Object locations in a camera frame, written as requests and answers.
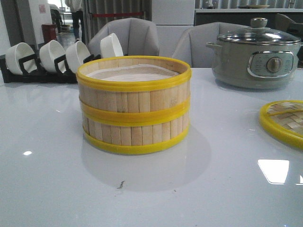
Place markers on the bamboo steamer tray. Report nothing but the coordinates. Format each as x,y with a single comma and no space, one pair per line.
136,140
134,103

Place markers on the woven bamboo steamer lid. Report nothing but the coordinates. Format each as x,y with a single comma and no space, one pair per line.
284,121

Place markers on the liner paper in upper tray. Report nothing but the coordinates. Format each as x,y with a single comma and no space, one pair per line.
134,73

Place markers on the grey chair left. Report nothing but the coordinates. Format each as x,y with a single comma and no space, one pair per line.
136,36

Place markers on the grey chair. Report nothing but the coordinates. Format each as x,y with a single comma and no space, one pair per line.
191,46
136,36

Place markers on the white bowl right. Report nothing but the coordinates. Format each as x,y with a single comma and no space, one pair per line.
110,46

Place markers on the white bowl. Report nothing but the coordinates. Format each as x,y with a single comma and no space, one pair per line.
110,46
15,53
48,53
76,54

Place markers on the grey chair right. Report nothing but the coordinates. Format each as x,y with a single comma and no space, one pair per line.
191,46

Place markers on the white cabinet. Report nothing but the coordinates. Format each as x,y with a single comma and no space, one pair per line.
172,18

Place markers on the black dish rack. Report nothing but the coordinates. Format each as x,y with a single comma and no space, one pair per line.
62,74

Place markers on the grey electric cooking pot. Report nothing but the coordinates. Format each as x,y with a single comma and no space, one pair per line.
257,66

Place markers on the person in background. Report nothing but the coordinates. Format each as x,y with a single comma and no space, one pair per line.
76,9

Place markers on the red bin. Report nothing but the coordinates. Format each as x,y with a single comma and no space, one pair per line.
49,32

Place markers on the glass pot lid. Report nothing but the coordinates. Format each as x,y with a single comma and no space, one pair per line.
259,33

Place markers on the white bowl far left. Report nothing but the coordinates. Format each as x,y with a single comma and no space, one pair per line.
15,53

